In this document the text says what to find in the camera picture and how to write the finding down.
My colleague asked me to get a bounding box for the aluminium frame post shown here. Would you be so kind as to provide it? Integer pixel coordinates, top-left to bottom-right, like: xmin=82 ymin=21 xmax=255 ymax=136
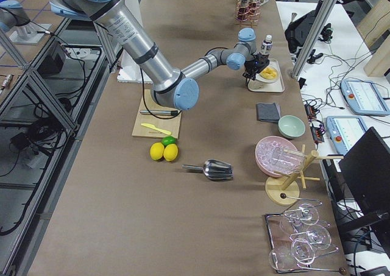
xmin=291 ymin=0 xmax=337 ymax=79

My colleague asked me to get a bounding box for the yellow plastic knife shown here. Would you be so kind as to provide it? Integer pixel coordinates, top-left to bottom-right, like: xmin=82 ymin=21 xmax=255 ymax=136
xmin=141 ymin=123 xmax=172 ymax=135

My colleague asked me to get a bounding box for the black backpack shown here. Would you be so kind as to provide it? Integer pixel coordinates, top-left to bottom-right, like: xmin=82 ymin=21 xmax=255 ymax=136
xmin=285 ymin=0 xmax=333 ymax=54

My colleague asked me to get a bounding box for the bamboo cutting board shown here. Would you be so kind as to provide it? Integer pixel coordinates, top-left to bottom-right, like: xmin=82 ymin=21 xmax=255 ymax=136
xmin=131 ymin=88 xmax=183 ymax=139

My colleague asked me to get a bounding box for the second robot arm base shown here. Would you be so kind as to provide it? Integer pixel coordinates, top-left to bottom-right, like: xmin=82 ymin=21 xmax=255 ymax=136
xmin=1 ymin=0 xmax=52 ymax=45

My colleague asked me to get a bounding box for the teach pendant near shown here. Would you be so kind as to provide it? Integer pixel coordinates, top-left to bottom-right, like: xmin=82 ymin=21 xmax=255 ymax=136
xmin=325 ymin=116 xmax=367 ymax=155

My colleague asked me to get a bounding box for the glass rack tray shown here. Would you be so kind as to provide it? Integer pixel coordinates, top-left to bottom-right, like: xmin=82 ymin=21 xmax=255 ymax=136
xmin=264 ymin=197 xmax=347 ymax=275

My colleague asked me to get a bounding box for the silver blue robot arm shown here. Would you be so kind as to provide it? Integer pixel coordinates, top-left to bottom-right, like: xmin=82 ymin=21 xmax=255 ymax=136
xmin=50 ymin=0 xmax=269 ymax=110

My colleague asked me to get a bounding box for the teach pendant far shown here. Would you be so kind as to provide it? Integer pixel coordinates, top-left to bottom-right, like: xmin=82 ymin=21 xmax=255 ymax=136
xmin=340 ymin=79 xmax=389 ymax=116

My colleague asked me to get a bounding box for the mint green bowl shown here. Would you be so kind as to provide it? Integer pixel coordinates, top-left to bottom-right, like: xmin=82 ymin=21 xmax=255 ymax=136
xmin=278 ymin=115 xmax=306 ymax=139

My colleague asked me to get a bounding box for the cream rabbit tray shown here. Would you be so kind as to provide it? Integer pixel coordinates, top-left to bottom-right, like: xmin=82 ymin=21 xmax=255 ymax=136
xmin=247 ymin=58 xmax=285 ymax=93

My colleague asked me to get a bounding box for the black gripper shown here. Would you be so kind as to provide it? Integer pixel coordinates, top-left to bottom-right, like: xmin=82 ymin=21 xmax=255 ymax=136
xmin=243 ymin=53 xmax=269 ymax=80

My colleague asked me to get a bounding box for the yellow lemon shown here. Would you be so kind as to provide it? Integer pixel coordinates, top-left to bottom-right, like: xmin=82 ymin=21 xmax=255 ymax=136
xmin=163 ymin=144 xmax=179 ymax=161
xmin=149 ymin=142 xmax=165 ymax=161

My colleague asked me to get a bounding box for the green lime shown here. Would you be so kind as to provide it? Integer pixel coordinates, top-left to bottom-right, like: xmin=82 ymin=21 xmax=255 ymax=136
xmin=161 ymin=136 xmax=176 ymax=147

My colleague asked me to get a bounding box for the wooden cup tree stand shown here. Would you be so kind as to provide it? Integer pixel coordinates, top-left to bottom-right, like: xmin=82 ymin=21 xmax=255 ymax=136
xmin=265 ymin=150 xmax=344 ymax=206

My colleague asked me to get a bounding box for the metal ice scoop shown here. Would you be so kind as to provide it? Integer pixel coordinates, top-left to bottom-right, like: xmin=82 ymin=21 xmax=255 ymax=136
xmin=182 ymin=159 xmax=233 ymax=181

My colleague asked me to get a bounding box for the copper wire bottle rack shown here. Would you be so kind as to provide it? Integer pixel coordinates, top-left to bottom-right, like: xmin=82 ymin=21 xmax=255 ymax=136
xmin=235 ymin=0 xmax=261 ymax=27

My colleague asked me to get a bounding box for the tea bottle on tray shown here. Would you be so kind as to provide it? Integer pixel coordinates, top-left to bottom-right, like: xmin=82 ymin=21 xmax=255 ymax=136
xmin=260 ymin=35 xmax=272 ymax=57

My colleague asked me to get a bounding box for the yellow lemon lower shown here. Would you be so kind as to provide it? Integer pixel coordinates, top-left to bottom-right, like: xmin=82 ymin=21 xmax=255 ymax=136
xmin=163 ymin=144 xmax=179 ymax=161

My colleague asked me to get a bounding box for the black monitor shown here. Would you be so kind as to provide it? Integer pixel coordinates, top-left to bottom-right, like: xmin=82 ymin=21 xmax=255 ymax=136
xmin=338 ymin=127 xmax=389 ymax=254

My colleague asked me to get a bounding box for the steel cylinder muddler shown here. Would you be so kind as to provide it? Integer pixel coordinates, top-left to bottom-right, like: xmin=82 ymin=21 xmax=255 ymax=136
xmin=140 ymin=110 xmax=179 ymax=116

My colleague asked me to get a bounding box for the pink bowl with ice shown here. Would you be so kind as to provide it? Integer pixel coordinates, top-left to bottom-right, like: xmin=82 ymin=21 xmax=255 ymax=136
xmin=255 ymin=136 xmax=303 ymax=177

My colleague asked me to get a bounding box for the teach pendant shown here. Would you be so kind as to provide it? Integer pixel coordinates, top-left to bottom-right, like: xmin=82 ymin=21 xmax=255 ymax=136
xmin=340 ymin=79 xmax=389 ymax=116
xmin=325 ymin=116 xmax=367 ymax=155

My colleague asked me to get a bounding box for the grey folded cloth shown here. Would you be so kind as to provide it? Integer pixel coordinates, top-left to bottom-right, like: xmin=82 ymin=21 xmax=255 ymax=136
xmin=256 ymin=102 xmax=280 ymax=123

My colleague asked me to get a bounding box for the yellow lemon upper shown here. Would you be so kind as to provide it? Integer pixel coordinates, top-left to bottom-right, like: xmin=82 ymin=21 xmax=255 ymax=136
xmin=149 ymin=142 xmax=165 ymax=161

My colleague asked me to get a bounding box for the white round plate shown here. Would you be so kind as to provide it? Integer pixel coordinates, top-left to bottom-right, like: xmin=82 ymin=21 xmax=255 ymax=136
xmin=255 ymin=66 xmax=278 ymax=83

